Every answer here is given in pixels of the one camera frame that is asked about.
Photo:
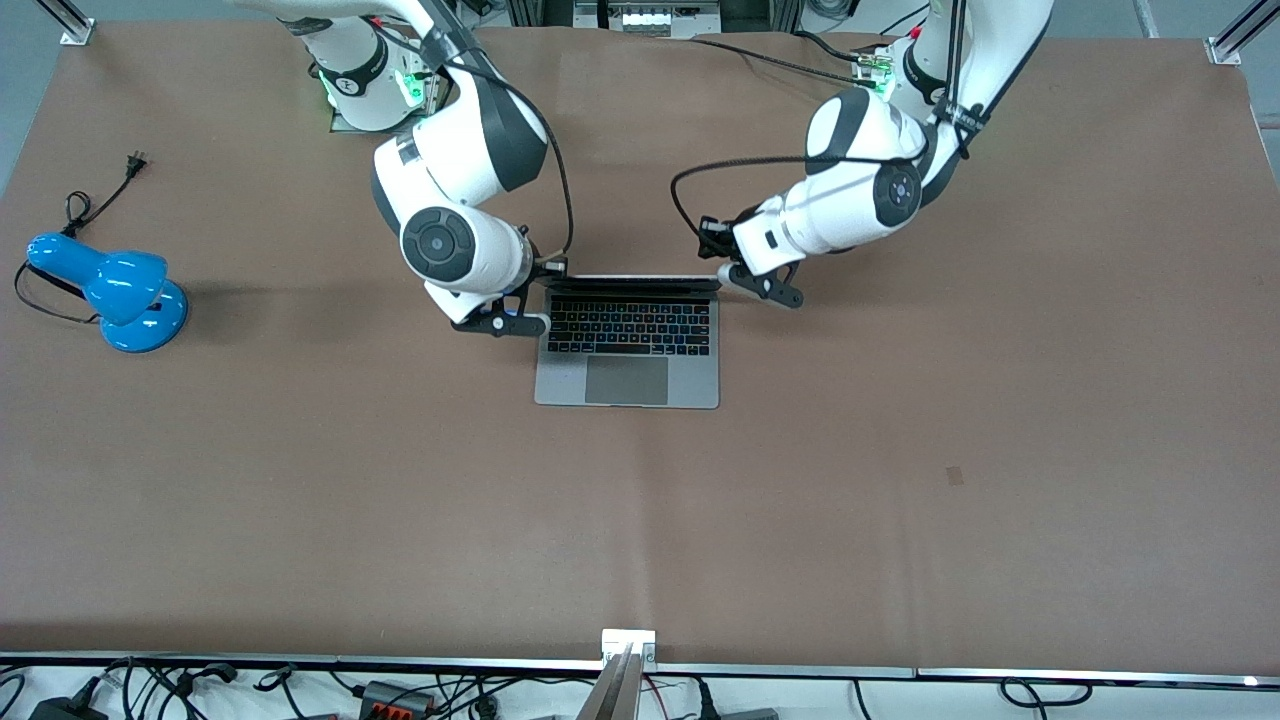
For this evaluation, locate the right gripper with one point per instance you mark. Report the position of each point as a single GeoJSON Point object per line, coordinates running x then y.
{"type": "Point", "coordinates": [540, 270]}

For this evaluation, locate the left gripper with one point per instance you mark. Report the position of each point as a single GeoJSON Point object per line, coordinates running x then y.
{"type": "Point", "coordinates": [716, 238]}

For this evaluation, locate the grey laptop with black keyboard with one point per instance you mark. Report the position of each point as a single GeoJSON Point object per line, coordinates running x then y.
{"type": "Point", "coordinates": [626, 380]}

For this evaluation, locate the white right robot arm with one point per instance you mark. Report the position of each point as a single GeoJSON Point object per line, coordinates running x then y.
{"type": "Point", "coordinates": [460, 150]}

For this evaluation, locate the grey box with white connectors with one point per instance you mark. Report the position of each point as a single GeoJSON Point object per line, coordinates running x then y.
{"type": "Point", "coordinates": [645, 20]}

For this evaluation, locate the brown table cover sheet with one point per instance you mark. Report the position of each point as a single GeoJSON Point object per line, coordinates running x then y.
{"type": "Point", "coordinates": [300, 500]}

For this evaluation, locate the aluminium profile beam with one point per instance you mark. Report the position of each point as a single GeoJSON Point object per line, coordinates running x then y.
{"type": "Point", "coordinates": [615, 692]}

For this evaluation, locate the black connector block orange levers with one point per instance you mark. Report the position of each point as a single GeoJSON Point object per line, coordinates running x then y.
{"type": "Point", "coordinates": [385, 695]}

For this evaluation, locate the thin grey pole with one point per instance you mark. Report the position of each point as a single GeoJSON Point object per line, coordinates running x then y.
{"type": "Point", "coordinates": [1146, 18]}

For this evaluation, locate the black power adapter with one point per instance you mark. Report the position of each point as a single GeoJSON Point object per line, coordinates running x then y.
{"type": "Point", "coordinates": [65, 710]}

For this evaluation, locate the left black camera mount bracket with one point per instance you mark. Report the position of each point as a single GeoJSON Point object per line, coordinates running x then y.
{"type": "Point", "coordinates": [780, 292]}

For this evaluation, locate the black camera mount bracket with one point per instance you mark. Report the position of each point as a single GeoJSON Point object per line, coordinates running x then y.
{"type": "Point", "coordinates": [480, 325]}
{"type": "Point", "coordinates": [780, 292]}

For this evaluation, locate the right black camera mount bracket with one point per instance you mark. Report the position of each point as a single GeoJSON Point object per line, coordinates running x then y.
{"type": "Point", "coordinates": [480, 325]}

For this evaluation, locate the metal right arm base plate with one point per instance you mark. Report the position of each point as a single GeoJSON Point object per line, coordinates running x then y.
{"type": "Point", "coordinates": [433, 95]}

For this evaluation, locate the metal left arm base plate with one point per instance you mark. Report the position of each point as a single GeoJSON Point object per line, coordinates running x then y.
{"type": "Point", "coordinates": [866, 62]}

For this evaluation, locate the white metal bracket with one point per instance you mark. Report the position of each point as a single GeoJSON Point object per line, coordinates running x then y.
{"type": "Point", "coordinates": [615, 637]}

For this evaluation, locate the metal table edge rail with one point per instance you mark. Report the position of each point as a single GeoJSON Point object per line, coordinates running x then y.
{"type": "Point", "coordinates": [800, 671]}

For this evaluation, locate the aluminium corner post foot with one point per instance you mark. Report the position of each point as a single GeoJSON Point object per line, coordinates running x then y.
{"type": "Point", "coordinates": [78, 32]}
{"type": "Point", "coordinates": [1225, 48]}

